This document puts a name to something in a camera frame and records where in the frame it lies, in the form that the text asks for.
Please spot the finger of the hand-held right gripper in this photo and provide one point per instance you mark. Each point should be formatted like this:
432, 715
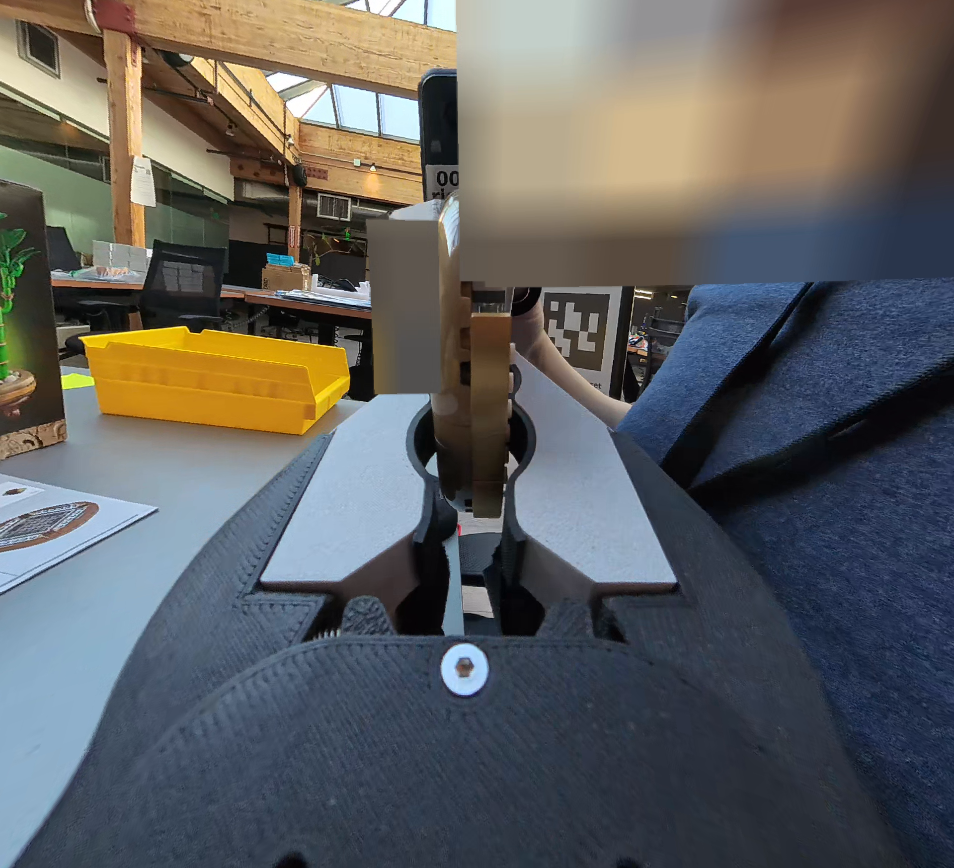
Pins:
402, 301

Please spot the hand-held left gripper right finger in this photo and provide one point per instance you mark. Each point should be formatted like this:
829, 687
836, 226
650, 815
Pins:
589, 503

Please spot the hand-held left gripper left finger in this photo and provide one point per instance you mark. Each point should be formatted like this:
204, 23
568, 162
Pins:
350, 495

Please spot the round tan gold lego base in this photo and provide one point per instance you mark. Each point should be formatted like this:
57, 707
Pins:
484, 398

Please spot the person's right forearm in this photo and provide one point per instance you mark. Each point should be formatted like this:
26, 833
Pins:
555, 370

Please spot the lego instruction booklet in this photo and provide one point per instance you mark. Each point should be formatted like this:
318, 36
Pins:
67, 525

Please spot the dark bamboo picture lego box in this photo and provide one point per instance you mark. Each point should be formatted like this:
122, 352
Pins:
26, 316

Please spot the long wooden desk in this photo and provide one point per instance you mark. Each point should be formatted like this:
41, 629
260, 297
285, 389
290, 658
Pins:
313, 301

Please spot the cardboard box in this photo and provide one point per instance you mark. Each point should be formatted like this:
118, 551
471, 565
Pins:
287, 278

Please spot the black framed marker sign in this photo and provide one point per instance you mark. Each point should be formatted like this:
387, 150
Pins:
585, 331

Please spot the yellow plastic bin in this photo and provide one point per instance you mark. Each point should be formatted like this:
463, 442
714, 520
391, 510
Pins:
216, 376

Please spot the black mesh office chair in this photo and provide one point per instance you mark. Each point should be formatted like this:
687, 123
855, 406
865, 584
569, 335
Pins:
182, 287

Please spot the person's blue jacket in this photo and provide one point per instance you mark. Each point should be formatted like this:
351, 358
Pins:
820, 510

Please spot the white paper notice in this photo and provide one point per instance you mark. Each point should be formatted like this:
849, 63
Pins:
143, 181

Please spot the stack of grey boxes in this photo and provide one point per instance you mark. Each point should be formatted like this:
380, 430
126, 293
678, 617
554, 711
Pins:
119, 255

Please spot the green sticky note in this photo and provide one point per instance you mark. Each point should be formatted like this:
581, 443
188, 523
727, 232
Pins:
77, 381

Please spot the wooden support post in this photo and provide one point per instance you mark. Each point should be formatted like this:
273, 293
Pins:
123, 123

